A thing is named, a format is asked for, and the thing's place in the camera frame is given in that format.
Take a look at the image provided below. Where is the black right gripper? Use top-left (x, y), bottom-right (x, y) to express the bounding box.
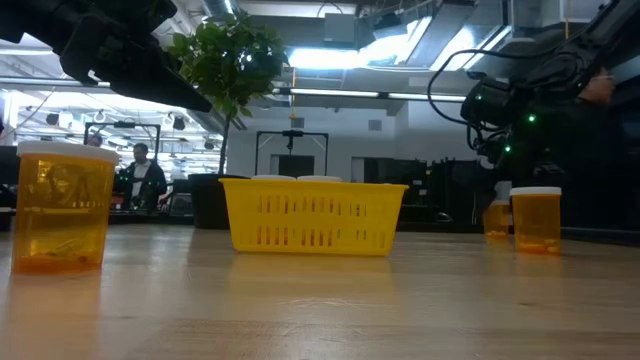
top-left (462, 74), bottom-right (539, 166)

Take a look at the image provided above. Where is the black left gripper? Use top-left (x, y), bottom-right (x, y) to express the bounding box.
top-left (59, 0), bottom-right (214, 114)

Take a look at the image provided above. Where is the yellow plastic basket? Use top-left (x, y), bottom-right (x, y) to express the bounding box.
top-left (218, 177), bottom-right (410, 257)

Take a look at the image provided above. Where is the green potted plant black pot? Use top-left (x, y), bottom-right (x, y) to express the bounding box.
top-left (169, 9), bottom-right (291, 230)

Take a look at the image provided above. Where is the black equipment row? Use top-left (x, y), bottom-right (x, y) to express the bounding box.
top-left (349, 155), bottom-right (484, 234)

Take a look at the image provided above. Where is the ceiling light strip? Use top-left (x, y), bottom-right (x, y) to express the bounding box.
top-left (289, 87), bottom-right (467, 103)

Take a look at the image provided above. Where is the grey ceiling box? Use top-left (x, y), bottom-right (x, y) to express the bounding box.
top-left (323, 13), bottom-right (357, 44)

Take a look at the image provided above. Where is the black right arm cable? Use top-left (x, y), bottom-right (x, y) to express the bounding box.
top-left (427, 47), bottom-right (591, 126)

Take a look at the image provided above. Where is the black gantry frame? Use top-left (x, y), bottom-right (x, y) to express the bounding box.
top-left (254, 129), bottom-right (330, 177)

